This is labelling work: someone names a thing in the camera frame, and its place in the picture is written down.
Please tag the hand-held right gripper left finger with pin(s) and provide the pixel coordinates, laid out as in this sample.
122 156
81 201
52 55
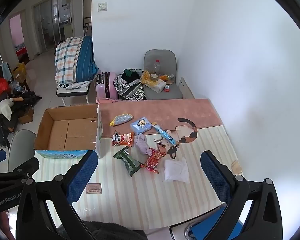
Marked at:
81 175

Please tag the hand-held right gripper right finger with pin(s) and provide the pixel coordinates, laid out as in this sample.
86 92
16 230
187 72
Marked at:
215 177

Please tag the white soft packet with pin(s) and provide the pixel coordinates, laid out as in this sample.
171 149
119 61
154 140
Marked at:
176 171

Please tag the green snack packet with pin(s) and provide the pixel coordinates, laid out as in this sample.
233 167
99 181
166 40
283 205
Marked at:
128 162

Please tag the orange panda snack packet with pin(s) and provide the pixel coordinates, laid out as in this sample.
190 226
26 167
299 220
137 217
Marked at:
123 138

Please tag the red candy packet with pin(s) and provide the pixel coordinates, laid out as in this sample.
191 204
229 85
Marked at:
153 160

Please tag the long blue snack packet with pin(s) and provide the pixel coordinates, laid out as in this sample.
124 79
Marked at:
165 134

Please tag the purple sock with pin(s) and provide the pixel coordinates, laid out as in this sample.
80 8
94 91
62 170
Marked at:
142 145

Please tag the silver glitter pouch yellow trim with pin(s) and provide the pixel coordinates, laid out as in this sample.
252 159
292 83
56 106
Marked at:
121 119

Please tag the blue dog print tissue packet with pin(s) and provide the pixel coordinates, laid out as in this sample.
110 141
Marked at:
140 125

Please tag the person's left forearm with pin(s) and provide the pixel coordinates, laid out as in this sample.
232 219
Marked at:
5 221

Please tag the grey round back chair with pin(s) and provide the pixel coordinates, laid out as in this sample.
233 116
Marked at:
21 150

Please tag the blue stool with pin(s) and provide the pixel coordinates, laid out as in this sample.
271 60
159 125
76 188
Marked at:
207 226

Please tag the white goose plush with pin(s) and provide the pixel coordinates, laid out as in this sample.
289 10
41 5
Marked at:
3 108

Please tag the small cardboard box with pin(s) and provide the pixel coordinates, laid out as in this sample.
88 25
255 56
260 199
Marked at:
27 116

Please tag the cat shaped mat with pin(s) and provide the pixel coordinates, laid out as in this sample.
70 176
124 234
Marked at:
187 132

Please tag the dark fleece clothing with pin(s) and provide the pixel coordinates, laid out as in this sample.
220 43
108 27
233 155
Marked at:
110 232

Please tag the dark clutter pile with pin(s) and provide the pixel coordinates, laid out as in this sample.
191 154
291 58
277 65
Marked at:
27 100

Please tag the pink mat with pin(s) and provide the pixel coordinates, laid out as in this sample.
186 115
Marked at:
160 110

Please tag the light blue cloth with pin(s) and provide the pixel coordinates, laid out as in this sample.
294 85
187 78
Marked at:
6 71

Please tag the pink suitcase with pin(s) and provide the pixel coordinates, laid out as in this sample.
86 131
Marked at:
107 90

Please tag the yellow bag with box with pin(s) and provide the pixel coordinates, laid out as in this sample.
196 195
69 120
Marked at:
19 71

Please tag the white leaning panel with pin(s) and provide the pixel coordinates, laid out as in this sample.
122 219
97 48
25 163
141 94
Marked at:
186 88

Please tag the black white patterned bag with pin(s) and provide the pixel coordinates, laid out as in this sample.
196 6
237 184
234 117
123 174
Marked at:
130 90

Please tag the small red box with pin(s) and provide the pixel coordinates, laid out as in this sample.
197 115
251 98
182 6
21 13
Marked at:
167 88

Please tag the white tissue pack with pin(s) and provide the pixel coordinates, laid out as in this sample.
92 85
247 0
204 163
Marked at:
157 86

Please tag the dark clothes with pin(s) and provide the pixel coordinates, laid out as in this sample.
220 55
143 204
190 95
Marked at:
130 75

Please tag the plaid quilt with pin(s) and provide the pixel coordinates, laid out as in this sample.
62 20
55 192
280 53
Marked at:
67 60

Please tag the yellow plastic bag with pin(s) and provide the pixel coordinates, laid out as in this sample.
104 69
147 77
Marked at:
145 77

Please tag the blue striped quilt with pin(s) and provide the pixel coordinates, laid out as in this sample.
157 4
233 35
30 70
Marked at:
86 57

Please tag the clear plastic bottle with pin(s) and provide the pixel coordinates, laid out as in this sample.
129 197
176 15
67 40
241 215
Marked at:
156 67

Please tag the grey padded chair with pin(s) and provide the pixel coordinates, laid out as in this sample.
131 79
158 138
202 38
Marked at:
160 55

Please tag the glass sliding door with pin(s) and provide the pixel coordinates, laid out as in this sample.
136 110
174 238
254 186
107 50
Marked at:
52 22

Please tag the white wall switch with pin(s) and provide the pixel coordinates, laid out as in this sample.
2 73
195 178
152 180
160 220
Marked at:
102 6

